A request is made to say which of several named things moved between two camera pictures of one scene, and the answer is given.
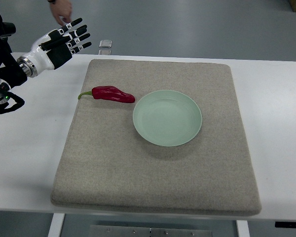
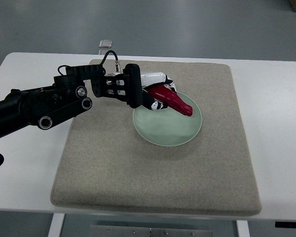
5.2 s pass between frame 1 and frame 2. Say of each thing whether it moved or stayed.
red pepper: moved
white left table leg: stayed
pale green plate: stayed
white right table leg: stayed
